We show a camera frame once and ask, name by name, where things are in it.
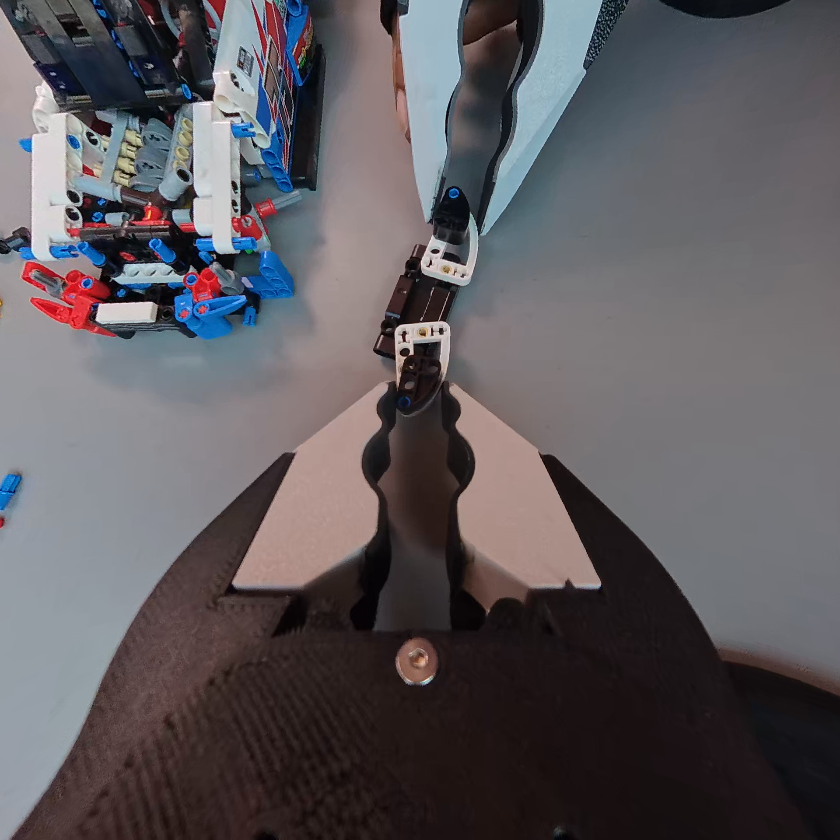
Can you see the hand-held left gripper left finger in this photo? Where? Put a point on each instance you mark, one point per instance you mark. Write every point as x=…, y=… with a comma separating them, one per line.
x=315, y=512

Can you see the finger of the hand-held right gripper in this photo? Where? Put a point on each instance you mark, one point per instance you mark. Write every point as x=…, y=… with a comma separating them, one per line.
x=551, y=79
x=430, y=79

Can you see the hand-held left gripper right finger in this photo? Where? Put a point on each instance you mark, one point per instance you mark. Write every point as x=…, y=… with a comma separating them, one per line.
x=518, y=518

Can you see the black curved brick blue pin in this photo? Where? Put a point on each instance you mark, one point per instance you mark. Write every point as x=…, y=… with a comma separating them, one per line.
x=420, y=377
x=453, y=210

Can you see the black brick beam assembly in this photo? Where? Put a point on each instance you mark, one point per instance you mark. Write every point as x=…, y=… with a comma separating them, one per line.
x=413, y=302

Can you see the grey desk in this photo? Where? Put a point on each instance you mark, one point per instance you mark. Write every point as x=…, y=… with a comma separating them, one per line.
x=623, y=328

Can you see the person's right hand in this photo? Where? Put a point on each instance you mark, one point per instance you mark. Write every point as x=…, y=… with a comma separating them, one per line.
x=492, y=33

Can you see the partly built brick race car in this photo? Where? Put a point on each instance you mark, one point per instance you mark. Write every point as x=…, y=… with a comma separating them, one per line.
x=164, y=164

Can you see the pile of blue connector pins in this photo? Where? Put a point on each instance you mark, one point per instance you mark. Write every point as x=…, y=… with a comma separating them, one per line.
x=10, y=489

